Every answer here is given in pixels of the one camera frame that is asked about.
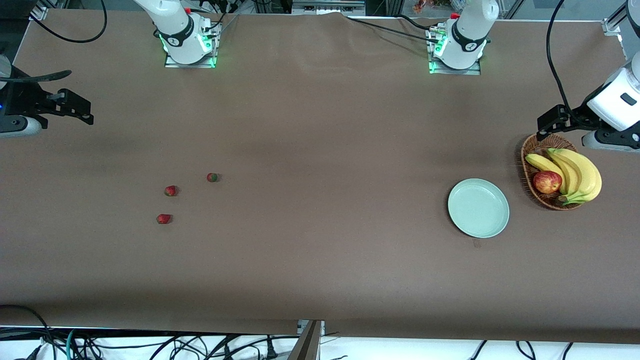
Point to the orange red toy items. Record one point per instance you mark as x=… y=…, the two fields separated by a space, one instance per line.
x=422 y=6

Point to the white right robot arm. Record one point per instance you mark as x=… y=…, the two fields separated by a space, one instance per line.
x=175 y=30

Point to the brown table cover sheet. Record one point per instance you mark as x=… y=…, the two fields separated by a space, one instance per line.
x=320 y=280

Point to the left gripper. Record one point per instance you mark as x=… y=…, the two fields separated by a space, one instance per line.
x=579 y=115

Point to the red strawberry with green leaves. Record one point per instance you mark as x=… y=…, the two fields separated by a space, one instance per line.
x=212 y=177

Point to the grey metal bracket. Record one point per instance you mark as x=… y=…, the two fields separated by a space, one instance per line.
x=327 y=7

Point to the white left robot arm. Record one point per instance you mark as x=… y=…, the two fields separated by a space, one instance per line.
x=460 y=60

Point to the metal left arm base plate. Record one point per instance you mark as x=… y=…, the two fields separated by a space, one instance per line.
x=472 y=71

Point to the light green round plate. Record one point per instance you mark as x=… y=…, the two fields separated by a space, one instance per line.
x=477 y=207

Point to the yellow banana bunch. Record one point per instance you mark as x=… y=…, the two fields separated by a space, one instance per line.
x=582 y=175

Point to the plain red strawberry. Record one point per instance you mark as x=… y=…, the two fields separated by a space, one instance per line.
x=170 y=190
x=163 y=219

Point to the brown wicker basket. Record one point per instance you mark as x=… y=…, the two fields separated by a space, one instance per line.
x=529 y=180

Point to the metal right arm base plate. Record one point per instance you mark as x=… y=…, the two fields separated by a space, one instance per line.
x=172 y=62

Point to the aluminium frame profile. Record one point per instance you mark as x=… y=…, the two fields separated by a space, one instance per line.
x=39 y=13
x=614 y=22

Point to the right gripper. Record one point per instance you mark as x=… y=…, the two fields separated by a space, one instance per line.
x=21 y=101

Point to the grey metal post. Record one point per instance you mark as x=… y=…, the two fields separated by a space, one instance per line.
x=310 y=345

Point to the red apple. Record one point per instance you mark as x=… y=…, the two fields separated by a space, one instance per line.
x=547 y=182

